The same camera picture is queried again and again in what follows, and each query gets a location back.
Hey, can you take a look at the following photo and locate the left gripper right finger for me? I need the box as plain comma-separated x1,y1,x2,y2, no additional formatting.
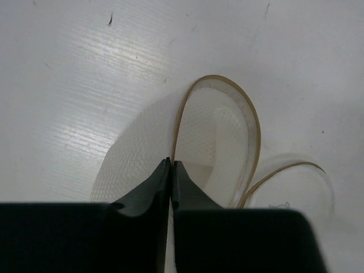
172,162,327,272

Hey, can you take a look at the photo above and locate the white mesh laundry bag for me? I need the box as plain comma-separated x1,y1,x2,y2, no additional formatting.
90,75,334,219

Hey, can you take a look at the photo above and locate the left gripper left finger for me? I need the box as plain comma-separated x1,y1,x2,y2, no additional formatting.
1,159,171,272

